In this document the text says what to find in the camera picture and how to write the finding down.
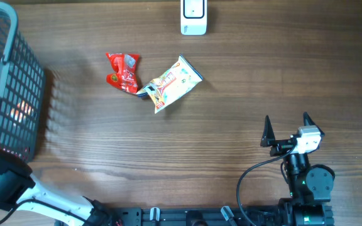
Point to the white barcode scanner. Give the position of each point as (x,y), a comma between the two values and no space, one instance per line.
(193,17)

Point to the grey plastic shopping basket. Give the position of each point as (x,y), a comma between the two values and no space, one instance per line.
(22,85)

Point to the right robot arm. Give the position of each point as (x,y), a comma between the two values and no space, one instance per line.
(310,185)

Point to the yellow snack bag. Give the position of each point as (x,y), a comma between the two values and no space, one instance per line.
(177,81)

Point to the red crinkled snack packet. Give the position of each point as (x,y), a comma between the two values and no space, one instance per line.
(123,77)

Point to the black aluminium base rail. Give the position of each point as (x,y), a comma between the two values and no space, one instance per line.
(270,215)

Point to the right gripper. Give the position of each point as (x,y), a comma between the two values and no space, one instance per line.
(269,139)

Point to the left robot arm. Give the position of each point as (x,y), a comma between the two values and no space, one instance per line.
(20,189)

